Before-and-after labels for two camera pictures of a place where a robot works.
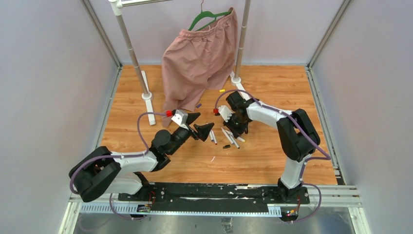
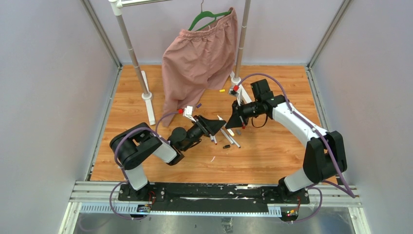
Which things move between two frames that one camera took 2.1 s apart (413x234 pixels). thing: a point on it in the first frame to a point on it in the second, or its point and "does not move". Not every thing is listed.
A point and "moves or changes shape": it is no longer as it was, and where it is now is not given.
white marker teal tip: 234,139 does not move
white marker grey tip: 227,136 does not move
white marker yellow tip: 240,139 moves or changes shape
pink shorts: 196,61 does not move
